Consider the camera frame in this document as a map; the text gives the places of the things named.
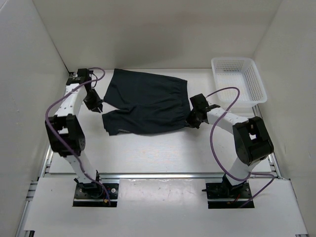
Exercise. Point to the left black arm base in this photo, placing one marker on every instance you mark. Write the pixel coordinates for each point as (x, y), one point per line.
(95, 196)

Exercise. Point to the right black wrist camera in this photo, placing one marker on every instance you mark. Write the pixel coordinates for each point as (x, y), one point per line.
(199, 102)

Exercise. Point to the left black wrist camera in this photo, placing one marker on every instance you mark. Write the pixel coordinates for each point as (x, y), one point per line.
(83, 75)

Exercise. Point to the front aluminium rail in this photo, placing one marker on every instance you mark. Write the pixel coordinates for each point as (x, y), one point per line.
(153, 175)

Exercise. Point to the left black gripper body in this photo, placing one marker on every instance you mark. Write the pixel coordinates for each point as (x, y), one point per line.
(91, 99)

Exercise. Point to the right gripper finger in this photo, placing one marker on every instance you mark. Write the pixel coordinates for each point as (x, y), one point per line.
(192, 116)
(193, 123)

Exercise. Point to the white perforated plastic basket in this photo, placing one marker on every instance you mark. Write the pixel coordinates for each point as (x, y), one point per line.
(242, 73)

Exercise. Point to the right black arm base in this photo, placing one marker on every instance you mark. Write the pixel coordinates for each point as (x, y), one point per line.
(220, 198)

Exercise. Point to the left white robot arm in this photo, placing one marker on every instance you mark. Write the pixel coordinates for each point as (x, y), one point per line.
(64, 131)

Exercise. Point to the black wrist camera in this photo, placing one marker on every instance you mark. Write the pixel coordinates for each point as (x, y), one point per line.
(83, 75)
(199, 102)

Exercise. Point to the dark navy sport shorts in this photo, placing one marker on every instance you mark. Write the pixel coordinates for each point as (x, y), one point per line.
(145, 103)

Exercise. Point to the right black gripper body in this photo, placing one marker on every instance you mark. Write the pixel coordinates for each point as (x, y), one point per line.
(197, 120)

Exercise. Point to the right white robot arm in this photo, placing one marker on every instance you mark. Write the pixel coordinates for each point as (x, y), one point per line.
(252, 141)

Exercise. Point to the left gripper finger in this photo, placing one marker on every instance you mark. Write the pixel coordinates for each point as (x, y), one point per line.
(98, 109)
(99, 101)

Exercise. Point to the left aluminium frame rail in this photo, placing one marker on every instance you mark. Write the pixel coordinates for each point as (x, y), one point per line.
(36, 159)

